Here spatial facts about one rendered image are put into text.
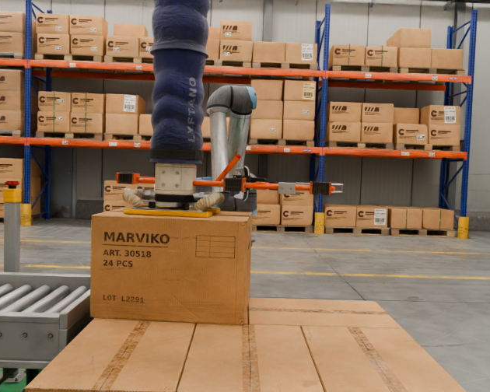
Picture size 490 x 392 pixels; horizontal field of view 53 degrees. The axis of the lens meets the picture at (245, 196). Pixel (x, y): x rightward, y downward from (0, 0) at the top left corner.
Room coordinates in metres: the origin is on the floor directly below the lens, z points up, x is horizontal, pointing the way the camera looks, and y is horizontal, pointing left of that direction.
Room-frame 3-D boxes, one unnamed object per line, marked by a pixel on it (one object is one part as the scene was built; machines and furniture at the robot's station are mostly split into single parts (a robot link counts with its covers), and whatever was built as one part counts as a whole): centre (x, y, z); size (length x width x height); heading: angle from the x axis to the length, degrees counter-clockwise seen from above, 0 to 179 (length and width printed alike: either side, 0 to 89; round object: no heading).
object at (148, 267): (2.07, 0.28, 0.74); 0.60 x 0.40 x 0.40; 86
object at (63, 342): (2.07, 0.63, 0.48); 0.70 x 0.03 x 0.15; 0
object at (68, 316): (2.07, 0.63, 0.58); 0.70 x 0.03 x 0.06; 0
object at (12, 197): (2.56, 1.21, 0.50); 0.07 x 0.07 x 1.00; 0
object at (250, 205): (2.48, -0.01, 0.96); 0.12 x 0.09 x 0.12; 104
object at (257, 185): (2.16, 0.08, 1.07); 0.93 x 0.30 x 0.04; 83
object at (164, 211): (1.97, 0.30, 0.97); 0.34 x 0.10 x 0.05; 83
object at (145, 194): (2.07, 0.29, 1.01); 0.34 x 0.25 x 0.06; 83
